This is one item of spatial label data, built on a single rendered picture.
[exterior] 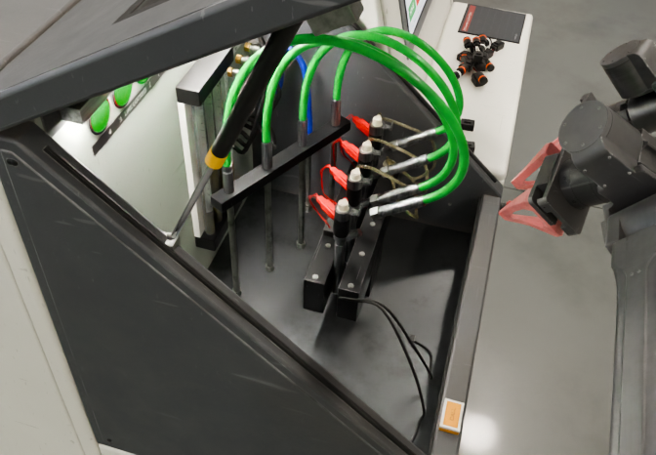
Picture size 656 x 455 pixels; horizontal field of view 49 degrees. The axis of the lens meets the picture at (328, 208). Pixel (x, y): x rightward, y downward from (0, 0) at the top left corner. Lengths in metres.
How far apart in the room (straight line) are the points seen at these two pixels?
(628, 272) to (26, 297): 0.74
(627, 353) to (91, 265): 0.60
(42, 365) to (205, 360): 0.31
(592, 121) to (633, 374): 0.25
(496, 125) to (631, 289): 1.00
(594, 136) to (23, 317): 0.78
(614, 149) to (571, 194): 0.11
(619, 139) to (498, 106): 0.97
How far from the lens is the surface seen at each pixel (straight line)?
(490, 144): 1.59
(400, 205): 1.13
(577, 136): 0.75
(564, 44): 4.05
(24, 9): 0.96
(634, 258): 0.71
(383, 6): 1.40
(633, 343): 0.64
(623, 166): 0.74
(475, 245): 1.40
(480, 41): 1.88
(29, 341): 1.14
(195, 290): 0.87
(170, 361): 1.01
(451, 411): 1.15
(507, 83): 1.79
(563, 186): 0.84
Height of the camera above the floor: 1.93
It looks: 44 degrees down
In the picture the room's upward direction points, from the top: 3 degrees clockwise
